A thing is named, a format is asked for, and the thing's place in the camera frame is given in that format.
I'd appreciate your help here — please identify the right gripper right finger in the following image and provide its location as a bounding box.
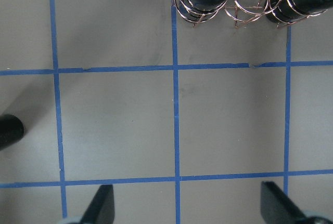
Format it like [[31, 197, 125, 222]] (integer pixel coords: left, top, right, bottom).
[[260, 181, 312, 224]]

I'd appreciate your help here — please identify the black cylinder object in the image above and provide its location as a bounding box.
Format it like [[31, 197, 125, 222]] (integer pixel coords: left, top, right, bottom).
[[1, 114, 24, 150]]

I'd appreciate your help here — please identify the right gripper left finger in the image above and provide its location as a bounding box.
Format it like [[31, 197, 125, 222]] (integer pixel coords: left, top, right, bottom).
[[79, 185, 115, 224]]

